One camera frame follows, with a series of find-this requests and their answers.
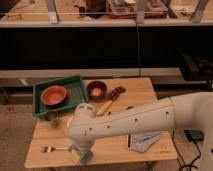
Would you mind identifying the dark brown bowl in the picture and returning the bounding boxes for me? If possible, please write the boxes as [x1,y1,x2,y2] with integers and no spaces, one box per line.
[87,81,107,101]

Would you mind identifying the white dish brush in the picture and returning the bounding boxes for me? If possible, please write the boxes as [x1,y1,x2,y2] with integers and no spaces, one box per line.
[127,106,133,148]

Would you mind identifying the black cable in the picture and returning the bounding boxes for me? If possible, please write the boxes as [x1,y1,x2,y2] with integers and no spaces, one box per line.
[169,131,213,171]

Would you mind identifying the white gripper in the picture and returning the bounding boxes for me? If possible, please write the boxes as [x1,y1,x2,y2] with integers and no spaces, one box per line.
[70,142,92,164]

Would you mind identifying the metal cup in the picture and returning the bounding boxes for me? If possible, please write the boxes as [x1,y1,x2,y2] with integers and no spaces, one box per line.
[45,111,60,128]

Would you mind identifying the metal fork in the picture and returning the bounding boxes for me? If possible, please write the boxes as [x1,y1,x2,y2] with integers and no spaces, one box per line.
[43,146,69,153]

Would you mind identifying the blue grey cloth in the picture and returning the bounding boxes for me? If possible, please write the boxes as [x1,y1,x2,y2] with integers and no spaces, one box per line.
[127,132,162,153]

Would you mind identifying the brown chocolate pieces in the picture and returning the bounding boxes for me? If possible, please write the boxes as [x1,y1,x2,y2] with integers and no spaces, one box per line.
[108,87,126,101]

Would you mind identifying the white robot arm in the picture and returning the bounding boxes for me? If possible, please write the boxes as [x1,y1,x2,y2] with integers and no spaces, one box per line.
[68,92,213,171]

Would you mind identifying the green plastic tray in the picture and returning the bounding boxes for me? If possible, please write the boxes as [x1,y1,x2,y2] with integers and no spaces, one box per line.
[32,75,89,118]

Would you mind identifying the black box device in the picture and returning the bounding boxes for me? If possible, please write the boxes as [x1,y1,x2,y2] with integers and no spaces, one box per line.
[185,130,204,141]

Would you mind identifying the orange bowl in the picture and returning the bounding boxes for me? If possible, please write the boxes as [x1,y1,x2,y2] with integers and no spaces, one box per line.
[40,85,67,106]

